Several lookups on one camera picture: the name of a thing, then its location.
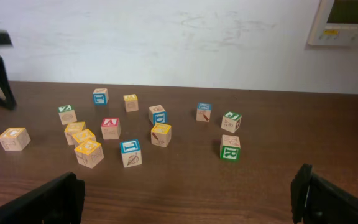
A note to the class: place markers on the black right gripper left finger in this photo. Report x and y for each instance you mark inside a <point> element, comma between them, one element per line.
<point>59,201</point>

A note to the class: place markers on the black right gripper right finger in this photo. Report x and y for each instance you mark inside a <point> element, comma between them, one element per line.
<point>316,200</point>

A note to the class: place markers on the yellow C wooden block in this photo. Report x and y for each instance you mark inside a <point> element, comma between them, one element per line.
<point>14,139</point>

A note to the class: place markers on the yellow block cluster front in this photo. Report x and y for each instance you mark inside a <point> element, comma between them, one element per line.
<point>89,153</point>

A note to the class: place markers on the yellow block cluster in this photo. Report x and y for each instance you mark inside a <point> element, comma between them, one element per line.
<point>82,136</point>
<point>89,153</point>
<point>73,128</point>

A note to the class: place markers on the yellow block cluster middle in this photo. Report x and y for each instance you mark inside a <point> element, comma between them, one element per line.
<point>82,136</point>

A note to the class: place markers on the yellow block cluster back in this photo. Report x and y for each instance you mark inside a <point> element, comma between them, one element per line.
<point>73,128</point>

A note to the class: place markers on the green Z wooden block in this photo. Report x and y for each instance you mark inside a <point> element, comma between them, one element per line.
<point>67,114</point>

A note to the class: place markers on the blue I leaf block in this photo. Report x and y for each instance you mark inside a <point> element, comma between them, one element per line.
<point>131,153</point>

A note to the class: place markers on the red A wooden block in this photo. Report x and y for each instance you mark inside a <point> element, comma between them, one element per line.
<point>111,128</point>

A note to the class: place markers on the green R block right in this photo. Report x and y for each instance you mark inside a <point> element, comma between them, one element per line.
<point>230,148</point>

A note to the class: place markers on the blue-sided wooden block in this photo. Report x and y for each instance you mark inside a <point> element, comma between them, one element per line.
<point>100,96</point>

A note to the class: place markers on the green J wooden block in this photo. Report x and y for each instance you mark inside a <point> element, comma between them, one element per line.
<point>231,121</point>

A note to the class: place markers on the yellow block with pencil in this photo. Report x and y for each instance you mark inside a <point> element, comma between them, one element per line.
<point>161,134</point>

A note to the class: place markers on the yellow top block far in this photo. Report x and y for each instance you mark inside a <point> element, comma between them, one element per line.
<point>131,103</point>

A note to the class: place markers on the blue D wooden block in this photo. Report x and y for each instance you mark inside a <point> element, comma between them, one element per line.
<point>157,114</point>

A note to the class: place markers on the blue X wooden block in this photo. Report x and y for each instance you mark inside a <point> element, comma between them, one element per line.
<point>203,112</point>

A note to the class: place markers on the white wall thermostat panel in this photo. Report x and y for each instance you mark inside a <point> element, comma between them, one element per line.
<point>335,24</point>

